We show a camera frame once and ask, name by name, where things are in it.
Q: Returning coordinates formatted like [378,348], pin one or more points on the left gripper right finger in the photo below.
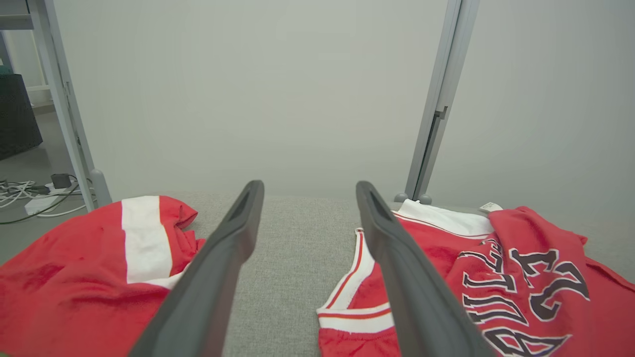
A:
[421,307]

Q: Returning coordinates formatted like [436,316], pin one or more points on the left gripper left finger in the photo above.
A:
[198,297]

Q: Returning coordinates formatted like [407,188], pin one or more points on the red shorts white stripe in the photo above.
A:
[64,287]

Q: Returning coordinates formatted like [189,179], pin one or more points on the red basketball jersey black lettering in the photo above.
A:
[545,238]

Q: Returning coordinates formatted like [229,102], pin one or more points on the black power adapter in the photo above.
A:
[61,180]

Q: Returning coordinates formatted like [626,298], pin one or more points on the black cabinet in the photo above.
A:
[17,119]

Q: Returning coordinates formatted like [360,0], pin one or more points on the grey cylindrical post foot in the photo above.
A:
[425,200]
[401,198]

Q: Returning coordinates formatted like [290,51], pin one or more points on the grey metal partition post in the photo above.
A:
[441,99]

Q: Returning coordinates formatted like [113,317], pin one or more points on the grey metal frame post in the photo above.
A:
[59,89]

